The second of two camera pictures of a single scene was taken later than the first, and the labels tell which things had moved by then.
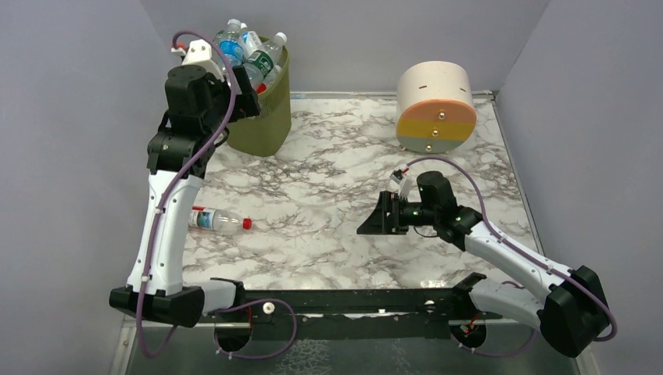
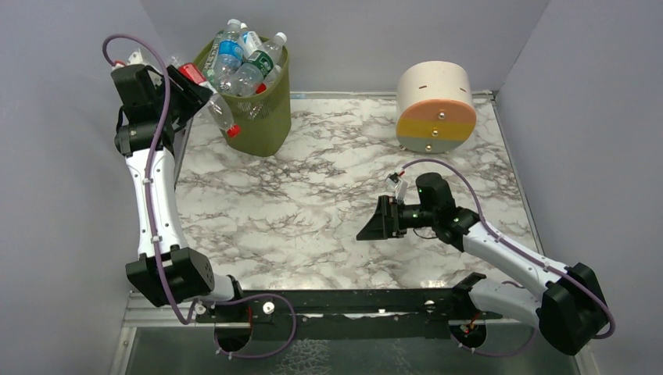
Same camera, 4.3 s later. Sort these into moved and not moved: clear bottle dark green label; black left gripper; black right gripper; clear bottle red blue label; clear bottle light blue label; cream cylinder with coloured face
Moved: clear bottle red blue label; black left gripper
Not moved: clear bottle light blue label; clear bottle dark green label; cream cylinder with coloured face; black right gripper
